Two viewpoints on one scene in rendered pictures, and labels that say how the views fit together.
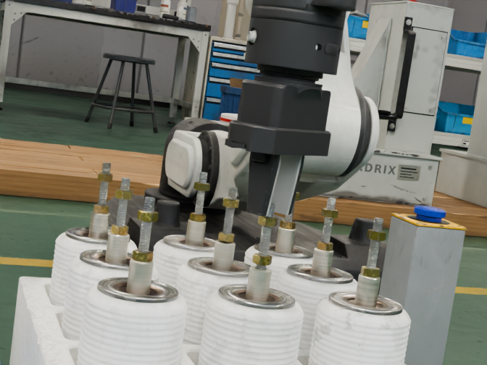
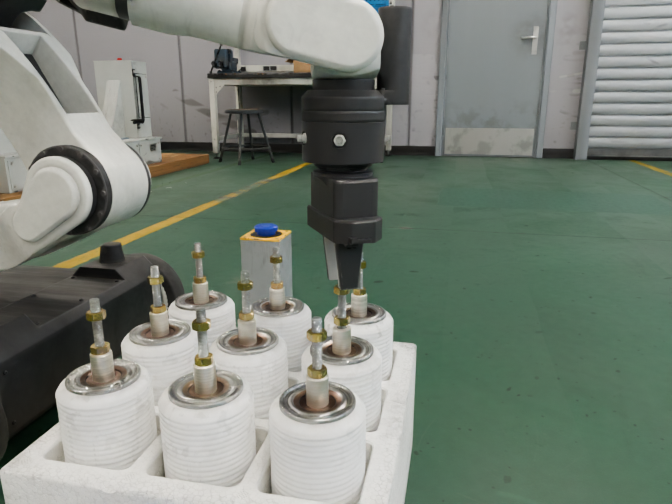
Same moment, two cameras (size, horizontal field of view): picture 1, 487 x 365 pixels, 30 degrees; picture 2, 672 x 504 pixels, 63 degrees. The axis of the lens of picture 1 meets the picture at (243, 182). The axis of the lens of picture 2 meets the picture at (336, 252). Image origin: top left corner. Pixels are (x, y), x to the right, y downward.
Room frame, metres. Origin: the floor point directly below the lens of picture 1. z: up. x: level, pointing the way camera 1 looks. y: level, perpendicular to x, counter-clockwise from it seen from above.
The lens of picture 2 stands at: (0.56, 0.48, 0.54)
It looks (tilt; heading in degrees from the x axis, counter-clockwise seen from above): 16 degrees down; 301
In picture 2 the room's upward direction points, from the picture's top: straight up
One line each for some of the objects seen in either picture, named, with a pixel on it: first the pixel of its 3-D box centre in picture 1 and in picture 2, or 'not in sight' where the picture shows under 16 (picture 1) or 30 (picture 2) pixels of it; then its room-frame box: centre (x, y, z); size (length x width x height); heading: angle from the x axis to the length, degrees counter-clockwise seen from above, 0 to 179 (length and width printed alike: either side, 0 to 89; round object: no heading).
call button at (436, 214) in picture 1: (429, 215); (266, 231); (1.14, -0.24, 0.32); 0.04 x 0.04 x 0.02
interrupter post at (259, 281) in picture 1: (258, 284); (341, 340); (0.87, -0.03, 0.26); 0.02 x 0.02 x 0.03
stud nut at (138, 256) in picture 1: (142, 256); (317, 371); (0.83, 0.08, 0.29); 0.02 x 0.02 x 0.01; 0
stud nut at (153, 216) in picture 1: (148, 215); (316, 334); (0.83, 0.08, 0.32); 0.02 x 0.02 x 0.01; 0
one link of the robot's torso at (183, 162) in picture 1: (227, 168); not in sight; (1.74, 0.03, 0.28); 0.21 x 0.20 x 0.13; 19
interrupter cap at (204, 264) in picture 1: (222, 268); (247, 341); (0.98, 0.01, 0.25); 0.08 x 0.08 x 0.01
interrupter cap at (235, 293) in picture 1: (256, 298); (341, 350); (0.87, -0.03, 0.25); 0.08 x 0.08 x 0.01
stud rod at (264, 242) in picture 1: (264, 241); (341, 306); (0.87, -0.03, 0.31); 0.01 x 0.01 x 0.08
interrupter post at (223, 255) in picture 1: (223, 256); (247, 331); (0.98, 0.01, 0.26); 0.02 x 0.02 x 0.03
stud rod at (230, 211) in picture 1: (228, 221); (245, 301); (0.98, 0.01, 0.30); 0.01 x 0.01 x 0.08
